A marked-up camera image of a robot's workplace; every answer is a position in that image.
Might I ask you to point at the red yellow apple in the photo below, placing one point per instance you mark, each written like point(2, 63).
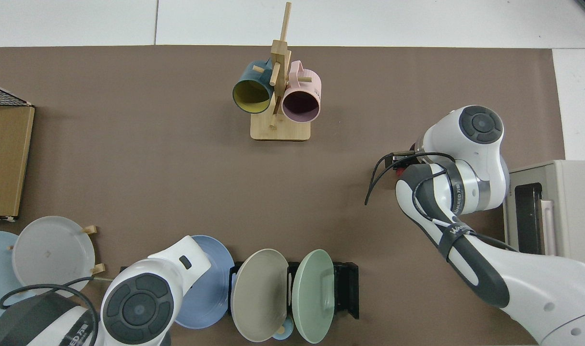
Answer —
point(399, 171)

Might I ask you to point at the black dish rack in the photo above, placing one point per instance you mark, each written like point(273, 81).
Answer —
point(347, 288)

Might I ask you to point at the pale green plate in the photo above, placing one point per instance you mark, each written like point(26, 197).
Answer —
point(311, 298)

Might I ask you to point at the beige plate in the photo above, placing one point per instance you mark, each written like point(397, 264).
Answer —
point(259, 298)

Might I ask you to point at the wooden plate rack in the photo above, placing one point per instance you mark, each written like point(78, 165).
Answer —
point(90, 229)

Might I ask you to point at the grey white plate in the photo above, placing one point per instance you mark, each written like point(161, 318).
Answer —
point(52, 250)

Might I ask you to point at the pink mug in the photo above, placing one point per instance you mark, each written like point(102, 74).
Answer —
point(306, 87)

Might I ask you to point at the wooden cup stand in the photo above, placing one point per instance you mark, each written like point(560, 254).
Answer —
point(280, 132)

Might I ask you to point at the dark teal mug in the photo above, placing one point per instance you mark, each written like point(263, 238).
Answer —
point(248, 75)

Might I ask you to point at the pale toaster oven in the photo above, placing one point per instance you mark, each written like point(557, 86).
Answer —
point(576, 206)

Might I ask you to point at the small blue round thing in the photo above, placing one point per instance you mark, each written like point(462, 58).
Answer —
point(285, 333)

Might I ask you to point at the brown table cloth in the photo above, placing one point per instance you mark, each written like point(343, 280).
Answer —
point(177, 168)

